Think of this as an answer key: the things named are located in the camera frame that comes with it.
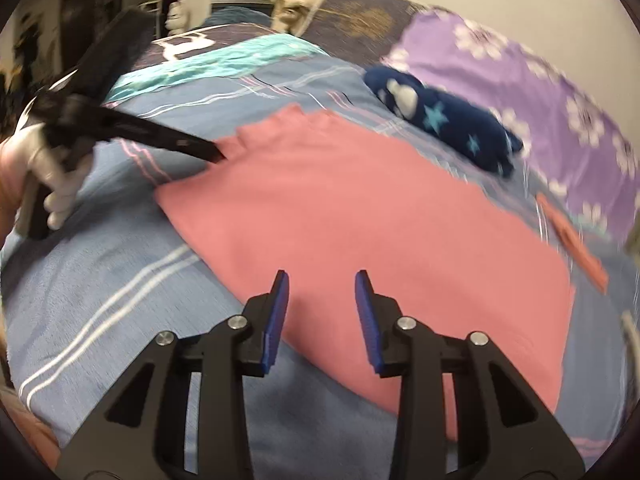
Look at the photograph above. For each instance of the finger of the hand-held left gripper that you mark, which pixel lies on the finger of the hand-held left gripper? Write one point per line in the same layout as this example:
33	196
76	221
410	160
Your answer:
160	136

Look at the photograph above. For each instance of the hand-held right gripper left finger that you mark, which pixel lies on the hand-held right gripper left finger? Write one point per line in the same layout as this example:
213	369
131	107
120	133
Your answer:
278	317

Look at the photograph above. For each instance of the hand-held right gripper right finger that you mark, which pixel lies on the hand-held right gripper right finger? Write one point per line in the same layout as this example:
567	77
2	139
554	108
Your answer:
365	317

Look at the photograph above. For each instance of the pink shirt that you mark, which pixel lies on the pink shirt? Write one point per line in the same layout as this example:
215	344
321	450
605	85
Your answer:
375	220

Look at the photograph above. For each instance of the person's left hand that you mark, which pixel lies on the person's left hand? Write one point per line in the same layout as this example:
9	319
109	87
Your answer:
57	180

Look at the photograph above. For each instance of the teal patterned cloth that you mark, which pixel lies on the teal patterned cloth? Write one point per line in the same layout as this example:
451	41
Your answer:
225	62

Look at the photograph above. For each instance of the dark cloth with white print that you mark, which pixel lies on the dark cloth with white print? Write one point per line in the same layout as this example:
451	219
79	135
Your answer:
200	40

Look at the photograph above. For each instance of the blue striped bed cover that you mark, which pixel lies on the blue striped bed cover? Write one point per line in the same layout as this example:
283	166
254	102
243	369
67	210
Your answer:
125	250

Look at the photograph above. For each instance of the beige plush toy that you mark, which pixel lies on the beige plush toy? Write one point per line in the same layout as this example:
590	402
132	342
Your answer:
295	5

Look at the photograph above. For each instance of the navy star print garment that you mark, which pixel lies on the navy star print garment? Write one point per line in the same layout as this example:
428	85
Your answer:
450	120

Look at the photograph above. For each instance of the orange pink cloth strip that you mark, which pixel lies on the orange pink cloth strip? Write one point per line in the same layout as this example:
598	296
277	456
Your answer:
575	245

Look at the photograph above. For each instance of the dark blue patterned pillow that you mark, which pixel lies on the dark blue patterned pillow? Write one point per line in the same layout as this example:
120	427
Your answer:
365	15

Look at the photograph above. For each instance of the purple floral pillow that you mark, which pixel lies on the purple floral pillow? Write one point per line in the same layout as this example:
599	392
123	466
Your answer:
540	85

